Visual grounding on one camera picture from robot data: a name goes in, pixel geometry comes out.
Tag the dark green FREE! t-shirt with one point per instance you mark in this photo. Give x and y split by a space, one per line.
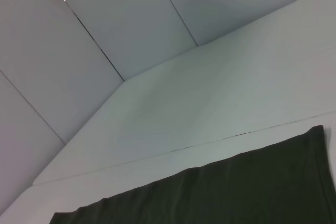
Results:
223 190

